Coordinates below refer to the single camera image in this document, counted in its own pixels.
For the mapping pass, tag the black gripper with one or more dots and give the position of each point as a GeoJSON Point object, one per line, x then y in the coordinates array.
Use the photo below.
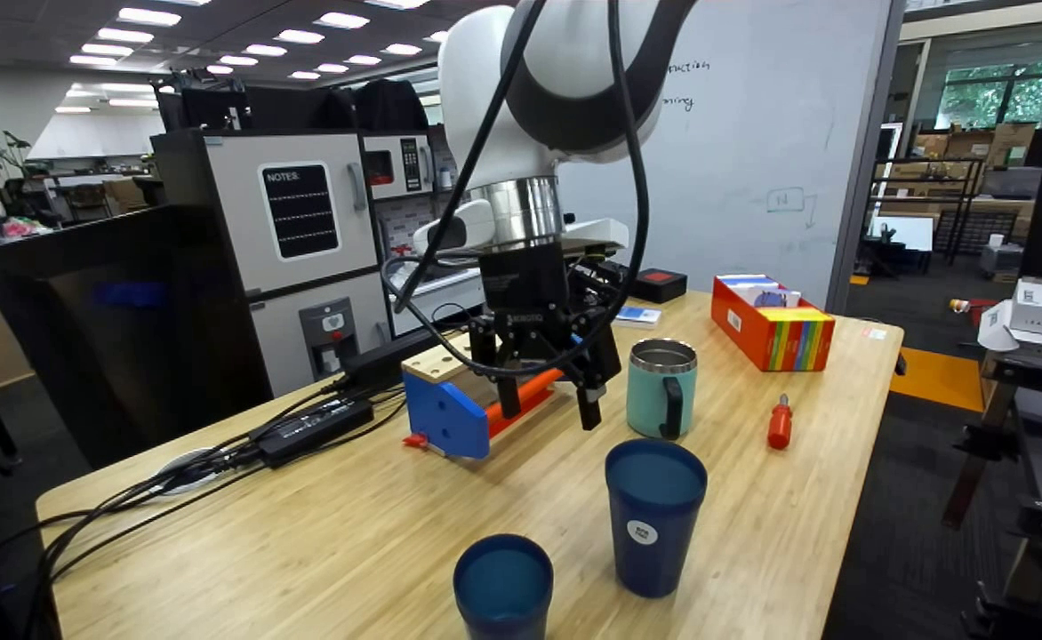
{"type": "Point", "coordinates": [524, 295]}

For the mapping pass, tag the tall blue cup with sticker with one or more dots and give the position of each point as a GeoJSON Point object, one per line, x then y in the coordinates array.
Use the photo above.
{"type": "Point", "coordinates": [657, 534]}

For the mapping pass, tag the short blue cup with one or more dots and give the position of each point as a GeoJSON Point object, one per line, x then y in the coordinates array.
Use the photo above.
{"type": "Point", "coordinates": [503, 593]}

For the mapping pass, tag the wooden block in blue holder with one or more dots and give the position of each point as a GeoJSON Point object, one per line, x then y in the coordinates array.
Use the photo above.
{"type": "Point", "coordinates": [451, 415]}

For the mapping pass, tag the blue and white card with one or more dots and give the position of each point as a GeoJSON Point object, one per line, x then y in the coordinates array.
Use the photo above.
{"type": "Point", "coordinates": [642, 313]}

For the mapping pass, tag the white toy sink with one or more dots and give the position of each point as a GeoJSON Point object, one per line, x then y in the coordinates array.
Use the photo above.
{"type": "Point", "coordinates": [434, 305]}

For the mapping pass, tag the black adapter block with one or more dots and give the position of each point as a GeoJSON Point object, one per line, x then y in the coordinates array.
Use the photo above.
{"type": "Point", "coordinates": [382, 359]}

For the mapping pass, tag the orange box of cards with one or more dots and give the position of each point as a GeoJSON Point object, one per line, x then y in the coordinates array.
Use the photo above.
{"type": "Point", "coordinates": [751, 325]}

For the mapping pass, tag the white lower cabinet unit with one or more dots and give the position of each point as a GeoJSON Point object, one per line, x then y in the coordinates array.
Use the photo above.
{"type": "Point", "coordinates": [325, 332]}

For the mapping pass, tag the black power brick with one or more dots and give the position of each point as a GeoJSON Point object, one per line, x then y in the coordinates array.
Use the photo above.
{"type": "Point", "coordinates": [311, 427]}

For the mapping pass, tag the small white microwave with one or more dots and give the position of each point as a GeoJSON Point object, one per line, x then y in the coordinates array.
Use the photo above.
{"type": "Point", "coordinates": [395, 165]}

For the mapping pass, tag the white oven with black window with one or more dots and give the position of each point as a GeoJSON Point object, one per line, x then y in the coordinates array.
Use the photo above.
{"type": "Point", "coordinates": [294, 214]}

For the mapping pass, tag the whiteboard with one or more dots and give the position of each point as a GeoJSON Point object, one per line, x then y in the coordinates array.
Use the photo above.
{"type": "Point", "coordinates": [755, 145]}

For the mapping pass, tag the black machine atop cabinet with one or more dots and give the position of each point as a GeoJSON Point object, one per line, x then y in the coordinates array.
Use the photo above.
{"type": "Point", "coordinates": [294, 108]}

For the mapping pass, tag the background shelving with boxes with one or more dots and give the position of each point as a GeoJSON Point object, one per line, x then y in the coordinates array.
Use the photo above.
{"type": "Point", "coordinates": [970, 180]}

